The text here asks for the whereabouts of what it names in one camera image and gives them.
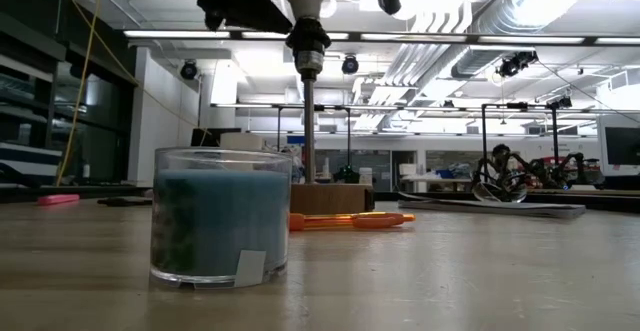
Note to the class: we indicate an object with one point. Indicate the wooden base metal pole lamp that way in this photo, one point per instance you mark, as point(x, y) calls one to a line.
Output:
point(330, 198)

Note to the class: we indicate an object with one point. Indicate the blue candle glass jar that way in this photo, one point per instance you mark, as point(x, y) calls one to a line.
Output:
point(220, 221)

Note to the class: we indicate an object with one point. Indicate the person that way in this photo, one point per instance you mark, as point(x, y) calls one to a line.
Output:
point(500, 151)

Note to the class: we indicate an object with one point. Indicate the silver ventilation duct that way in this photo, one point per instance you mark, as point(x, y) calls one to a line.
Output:
point(500, 11)

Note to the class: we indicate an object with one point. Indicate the black background robot arm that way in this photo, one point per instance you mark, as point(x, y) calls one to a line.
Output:
point(520, 168)
point(570, 168)

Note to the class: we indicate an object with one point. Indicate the black ceiling camera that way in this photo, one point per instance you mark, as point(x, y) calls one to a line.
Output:
point(560, 102)
point(515, 63)
point(350, 64)
point(189, 69)

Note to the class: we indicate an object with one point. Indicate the black computer monitor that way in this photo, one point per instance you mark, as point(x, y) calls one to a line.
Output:
point(622, 146)

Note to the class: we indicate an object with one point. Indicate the bright pink highlighter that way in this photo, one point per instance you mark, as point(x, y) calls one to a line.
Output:
point(57, 199)

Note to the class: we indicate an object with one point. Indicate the clear safety glasses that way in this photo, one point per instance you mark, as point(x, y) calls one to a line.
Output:
point(492, 193)

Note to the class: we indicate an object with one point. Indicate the dark storage shelf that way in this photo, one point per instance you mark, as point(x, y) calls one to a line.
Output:
point(30, 101)

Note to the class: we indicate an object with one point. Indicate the orange ballpoint pen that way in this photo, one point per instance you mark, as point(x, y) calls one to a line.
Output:
point(370, 220)

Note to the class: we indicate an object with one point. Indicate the black metal camera frame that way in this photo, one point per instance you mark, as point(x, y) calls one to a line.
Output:
point(554, 136)
point(348, 136)

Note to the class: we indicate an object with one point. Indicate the long ceiling light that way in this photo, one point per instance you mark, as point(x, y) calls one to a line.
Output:
point(415, 37)
point(530, 40)
point(265, 35)
point(175, 34)
point(617, 41)

